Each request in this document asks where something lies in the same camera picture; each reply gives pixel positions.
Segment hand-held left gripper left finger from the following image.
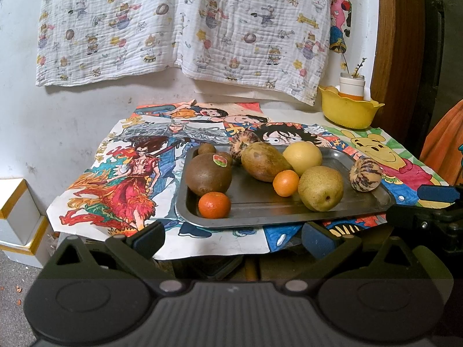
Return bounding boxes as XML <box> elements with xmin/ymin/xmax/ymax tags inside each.
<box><xmin>41</xmin><ymin>220</ymin><xmax>184</xmax><ymax>295</ymax></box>

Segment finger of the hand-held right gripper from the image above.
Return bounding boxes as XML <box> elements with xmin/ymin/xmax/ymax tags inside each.
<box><xmin>385</xmin><ymin>204</ymin><xmax>463</xmax><ymax>254</ymax></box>
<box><xmin>417</xmin><ymin>184</ymin><xmax>463</xmax><ymax>204</ymax></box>

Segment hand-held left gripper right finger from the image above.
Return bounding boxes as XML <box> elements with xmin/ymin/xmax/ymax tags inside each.
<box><xmin>283</xmin><ymin>220</ymin><xmax>430</xmax><ymax>295</ymax></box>

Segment green pear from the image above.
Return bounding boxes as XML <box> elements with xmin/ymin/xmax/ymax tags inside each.
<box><xmin>297</xmin><ymin>165</ymin><xmax>345</xmax><ymax>212</ymax></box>

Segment striped pepino melon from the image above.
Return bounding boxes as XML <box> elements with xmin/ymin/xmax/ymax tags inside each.
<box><xmin>230</xmin><ymin>131</ymin><xmax>260</xmax><ymax>163</ymax></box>
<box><xmin>349</xmin><ymin>156</ymin><xmax>383</xmax><ymax>192</ymax></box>

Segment orange tangerine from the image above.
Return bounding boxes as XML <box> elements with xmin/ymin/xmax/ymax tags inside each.
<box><xmin>198</xmin><ymin>191</ymin><xmax>232</xmax><ymax>219</ymax></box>
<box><xmin>272</xmin><ymin>170</ymin><xmax>301</xmax><ymax>198</ymax></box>

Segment metal tray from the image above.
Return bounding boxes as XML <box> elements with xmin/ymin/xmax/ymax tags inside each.
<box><xmin>174</xmin><ymin>144</ymin><xmax>396</xmax><ymax>229</ymax></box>

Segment yellow lemon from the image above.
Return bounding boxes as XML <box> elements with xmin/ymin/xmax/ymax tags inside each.
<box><xmin>282</xmin><ymin>142</ymin><xmax>323</xmax><ymax>177</ymax></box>

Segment large kiwi with sticker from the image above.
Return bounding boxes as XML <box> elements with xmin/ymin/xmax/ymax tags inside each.
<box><xmin>185</xmin><ymin>153</ymin><xmax>233</xmax><ymax>196</ymax></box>

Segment orange cloth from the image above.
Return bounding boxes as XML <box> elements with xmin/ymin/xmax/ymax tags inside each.
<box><xmin>420</xmin><ymin>100</ymin><xmax>463</xmax><ymax>189</ymax></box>

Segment yellow plastic bowl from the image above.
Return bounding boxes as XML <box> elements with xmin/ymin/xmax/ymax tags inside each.
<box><xmin>317</xmin><ymin>85</ymin><xmax>385</xmax><ymax>130</ymax></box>

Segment white and orange jar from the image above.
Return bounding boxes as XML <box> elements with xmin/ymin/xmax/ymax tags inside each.
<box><xmin>339</xmin><ymin>73</ymin><xmax>365</xmax><ymax>101</ymax></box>

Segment thin plant twig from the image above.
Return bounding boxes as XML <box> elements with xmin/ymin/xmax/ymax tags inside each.
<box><xmin>342</xmin><ymin>56</ymin><xmax>368</xmax><ymax>78</ymax></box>

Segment wooden door frame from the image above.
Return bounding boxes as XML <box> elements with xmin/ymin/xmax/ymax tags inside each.
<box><xmin>371</xmin><ymin>0</ymin><xmax>425</xmax><ymax>156</ymax></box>

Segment colourful wall poster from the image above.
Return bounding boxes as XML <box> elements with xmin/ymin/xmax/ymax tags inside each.
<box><xmin>328</xmin><ymin>0</ymin><xmax>353</xmax><ymax>54</ymax></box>

